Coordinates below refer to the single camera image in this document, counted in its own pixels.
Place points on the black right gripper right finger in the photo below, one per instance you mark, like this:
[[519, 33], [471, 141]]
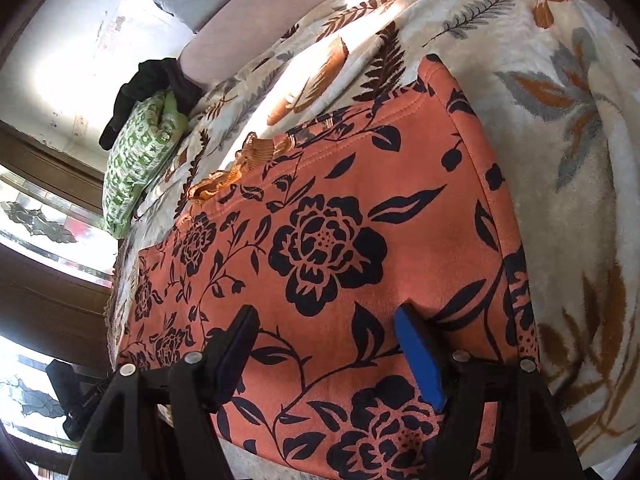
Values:
[[528, 435]]

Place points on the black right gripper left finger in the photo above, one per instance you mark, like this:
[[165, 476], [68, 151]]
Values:
[[157, 424]]

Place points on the orange black floral garment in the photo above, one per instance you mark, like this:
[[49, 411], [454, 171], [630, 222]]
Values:
[[394, 201]]

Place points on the green white patterned pillow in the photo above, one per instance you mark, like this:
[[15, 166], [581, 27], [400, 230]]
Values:
[[150, 134]]

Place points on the black garment on pillow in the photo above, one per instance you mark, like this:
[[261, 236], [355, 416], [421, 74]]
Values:
[[152, 76]]

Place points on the cream leaf pattern blanket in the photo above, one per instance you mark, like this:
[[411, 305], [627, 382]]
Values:
[[555, 86]]

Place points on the pink bed headboard cushion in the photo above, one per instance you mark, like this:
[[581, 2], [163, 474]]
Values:
[[239, 32]]

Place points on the brown wooden window frame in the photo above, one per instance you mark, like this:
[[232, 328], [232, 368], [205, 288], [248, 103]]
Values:
[[56, 275]]

